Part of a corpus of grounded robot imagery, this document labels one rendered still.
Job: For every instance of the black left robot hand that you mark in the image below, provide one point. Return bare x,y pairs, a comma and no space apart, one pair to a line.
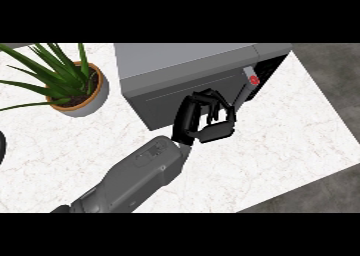
187,123

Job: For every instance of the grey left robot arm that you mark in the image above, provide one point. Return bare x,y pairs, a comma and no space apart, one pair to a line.
134,176

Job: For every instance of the grey microwave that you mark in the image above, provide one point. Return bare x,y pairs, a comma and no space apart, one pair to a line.
178,66

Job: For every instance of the green potted plant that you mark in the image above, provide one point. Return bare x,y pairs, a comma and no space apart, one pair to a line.
73,83

